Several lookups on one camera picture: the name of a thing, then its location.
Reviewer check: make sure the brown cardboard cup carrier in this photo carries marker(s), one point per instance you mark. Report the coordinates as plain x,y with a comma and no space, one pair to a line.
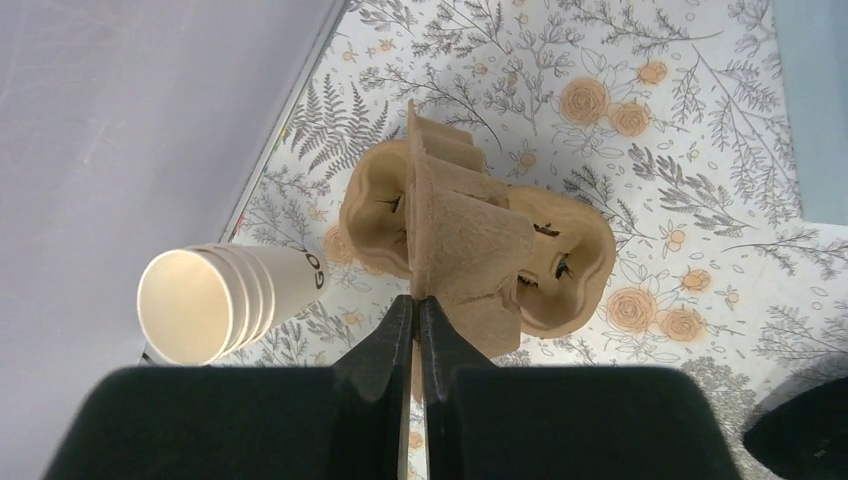
502,260

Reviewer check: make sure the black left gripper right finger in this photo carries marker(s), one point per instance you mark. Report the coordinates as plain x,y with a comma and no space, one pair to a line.
596,422

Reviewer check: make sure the black cloth with daisy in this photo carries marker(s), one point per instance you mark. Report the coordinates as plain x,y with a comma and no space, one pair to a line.
806,437

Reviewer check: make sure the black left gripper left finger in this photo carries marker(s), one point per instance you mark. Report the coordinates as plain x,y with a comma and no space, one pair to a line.
348,420

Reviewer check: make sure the floral patterned table mat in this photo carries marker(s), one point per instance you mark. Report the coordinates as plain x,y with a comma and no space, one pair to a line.
669,117

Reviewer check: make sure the stack of white paper cups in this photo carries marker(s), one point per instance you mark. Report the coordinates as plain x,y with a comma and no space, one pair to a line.
198,304

